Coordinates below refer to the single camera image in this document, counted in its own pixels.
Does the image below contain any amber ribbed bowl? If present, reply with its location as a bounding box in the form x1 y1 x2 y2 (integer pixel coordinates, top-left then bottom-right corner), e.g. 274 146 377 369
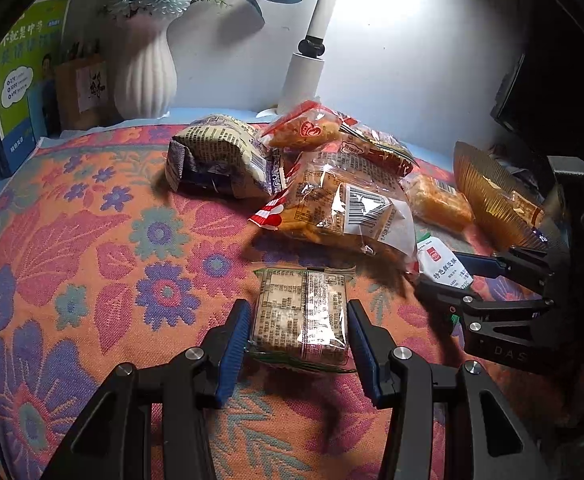
453 141 573 254

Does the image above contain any green cover book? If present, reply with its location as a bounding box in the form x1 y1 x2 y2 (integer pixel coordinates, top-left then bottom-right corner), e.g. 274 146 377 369
0 0 72 178

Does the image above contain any red orange snack packet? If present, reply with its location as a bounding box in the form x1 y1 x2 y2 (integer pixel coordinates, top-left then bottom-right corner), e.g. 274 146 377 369
339 120 416 179

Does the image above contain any red heart snack packet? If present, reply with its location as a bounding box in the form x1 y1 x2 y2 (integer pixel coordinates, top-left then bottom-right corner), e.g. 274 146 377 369
261 101 346 152

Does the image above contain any newspaper print snack packet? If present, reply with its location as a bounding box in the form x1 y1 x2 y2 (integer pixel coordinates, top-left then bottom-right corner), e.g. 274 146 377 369
166 114 283 199

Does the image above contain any white desk lamp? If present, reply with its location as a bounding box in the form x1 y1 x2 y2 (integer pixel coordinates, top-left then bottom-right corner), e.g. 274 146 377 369
276 0 336 117

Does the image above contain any green edged cracker packet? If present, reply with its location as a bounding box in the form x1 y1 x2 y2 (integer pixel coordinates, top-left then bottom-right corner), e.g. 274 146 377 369
248 266 357 374

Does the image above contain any orange cake packet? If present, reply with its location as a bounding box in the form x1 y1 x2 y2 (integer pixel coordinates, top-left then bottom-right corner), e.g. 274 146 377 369
403 174 476 234

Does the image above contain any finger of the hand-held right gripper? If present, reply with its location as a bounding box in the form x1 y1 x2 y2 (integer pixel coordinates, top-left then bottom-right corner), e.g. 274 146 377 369
417 279 574 377
451 246 556 292

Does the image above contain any small orange snack packet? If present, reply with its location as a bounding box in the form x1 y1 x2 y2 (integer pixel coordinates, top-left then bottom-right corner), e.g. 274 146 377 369
509 191 546 227

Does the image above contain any black monitor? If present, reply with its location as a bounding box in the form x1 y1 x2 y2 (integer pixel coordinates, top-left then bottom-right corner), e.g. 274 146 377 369
489 0 584 172

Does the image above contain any small white sachet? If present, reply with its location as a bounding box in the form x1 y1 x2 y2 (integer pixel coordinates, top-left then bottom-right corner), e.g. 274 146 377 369
416 232 475 292

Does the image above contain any red striped clear snack packet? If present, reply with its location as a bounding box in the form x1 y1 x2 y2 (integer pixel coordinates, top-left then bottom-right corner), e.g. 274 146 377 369
250 150 417 264

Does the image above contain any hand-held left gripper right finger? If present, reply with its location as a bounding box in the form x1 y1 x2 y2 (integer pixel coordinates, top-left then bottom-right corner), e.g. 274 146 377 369
347 300 548 480

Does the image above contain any wooden pen holder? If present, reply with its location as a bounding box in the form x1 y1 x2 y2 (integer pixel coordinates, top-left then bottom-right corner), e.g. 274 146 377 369
54 42 111 132

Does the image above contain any floral woven cloth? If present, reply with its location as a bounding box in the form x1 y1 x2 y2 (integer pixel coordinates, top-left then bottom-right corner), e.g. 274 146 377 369
0 120 584 480

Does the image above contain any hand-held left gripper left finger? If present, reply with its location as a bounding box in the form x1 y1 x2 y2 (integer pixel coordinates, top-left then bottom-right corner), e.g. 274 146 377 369
42 300 253 480

